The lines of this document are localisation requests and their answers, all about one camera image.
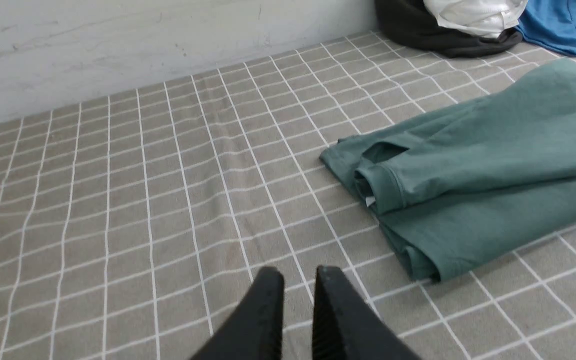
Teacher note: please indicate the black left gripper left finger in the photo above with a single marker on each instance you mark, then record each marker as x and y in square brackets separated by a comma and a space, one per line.
[253, 331]

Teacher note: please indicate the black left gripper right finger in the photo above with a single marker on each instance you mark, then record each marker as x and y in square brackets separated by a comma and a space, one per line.
[344, 327]

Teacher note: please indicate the green long-sleeved shirt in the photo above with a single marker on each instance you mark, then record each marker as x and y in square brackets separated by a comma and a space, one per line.
[458, 187]

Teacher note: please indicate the white crumpled shirt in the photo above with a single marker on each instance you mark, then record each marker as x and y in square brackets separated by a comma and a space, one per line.
[480, 18]

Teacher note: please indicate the grey checkered tablecloth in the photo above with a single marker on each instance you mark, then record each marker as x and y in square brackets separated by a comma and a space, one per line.
[132, 224]

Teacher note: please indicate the black crumpled garment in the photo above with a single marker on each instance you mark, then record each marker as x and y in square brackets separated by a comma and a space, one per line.
[408, 23]

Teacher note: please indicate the blue tank top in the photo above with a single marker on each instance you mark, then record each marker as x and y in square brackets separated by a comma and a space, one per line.
[550, 24]

